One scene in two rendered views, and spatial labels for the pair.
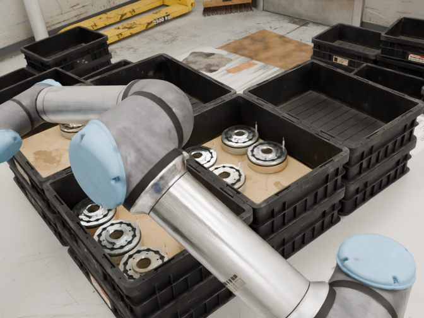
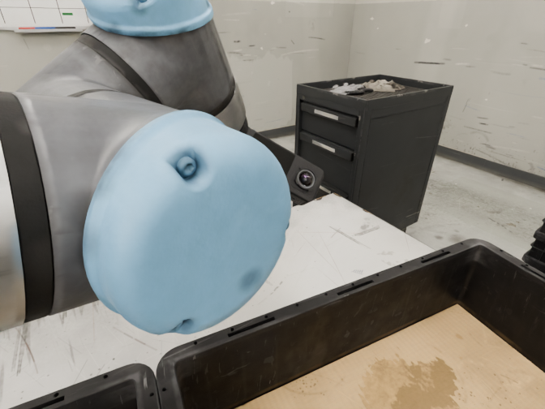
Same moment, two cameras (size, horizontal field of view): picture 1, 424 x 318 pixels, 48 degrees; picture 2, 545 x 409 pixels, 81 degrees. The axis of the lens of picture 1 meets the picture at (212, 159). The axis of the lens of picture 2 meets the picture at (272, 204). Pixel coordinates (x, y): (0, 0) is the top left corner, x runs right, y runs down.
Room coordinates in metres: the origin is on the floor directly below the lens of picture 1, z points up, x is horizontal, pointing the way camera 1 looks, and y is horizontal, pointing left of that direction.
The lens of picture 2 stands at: (0.99, 0.25, 1.17)
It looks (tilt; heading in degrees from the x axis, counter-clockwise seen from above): 30 degrees down; 100
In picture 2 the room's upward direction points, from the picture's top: straight up
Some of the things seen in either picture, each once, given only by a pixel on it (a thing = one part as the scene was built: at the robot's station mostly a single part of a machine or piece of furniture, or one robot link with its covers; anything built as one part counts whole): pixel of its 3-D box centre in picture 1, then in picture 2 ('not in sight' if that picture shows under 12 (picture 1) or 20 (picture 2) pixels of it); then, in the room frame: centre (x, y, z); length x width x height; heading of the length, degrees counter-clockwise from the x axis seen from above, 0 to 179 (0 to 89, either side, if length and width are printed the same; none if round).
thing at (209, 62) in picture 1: (204, 60); not in sight; (1.93, -0.01, 0.71); 0.22 x 0.19 x 0.01; 43
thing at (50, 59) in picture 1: (74, 78); not in sight; (2.57, 0.76, 0.37); 0.40 x 0.30 x 0.45; 133
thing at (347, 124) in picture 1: (327, 117); not in sight; (1.13, -0.33, 0.87); 0.40 x 0.30 x 0.11; 35
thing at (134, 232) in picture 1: (117, 236); not in sight; (0.74, 0.22, 0.86); 0.10 x 0.10 x 0.01
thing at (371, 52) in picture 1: (352, 65); not in sight; (2.52, -0.86, 0.31); 0.40 x 0.30 x 0.34; 43
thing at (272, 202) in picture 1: (247, 144); not in sight; (0.96, -0.09, 0.92); 0.40 x 0.30 x 0.02; 35
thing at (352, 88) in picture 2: not in sight; (345, 88); (1.06, 1.91, 0.88); 0.25 x 0.19 x 0.03; 43
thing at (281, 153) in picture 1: (267, 153); not in sight; (1.00, -0.14, 0.86); 0.10 x 0.10 x 0.01
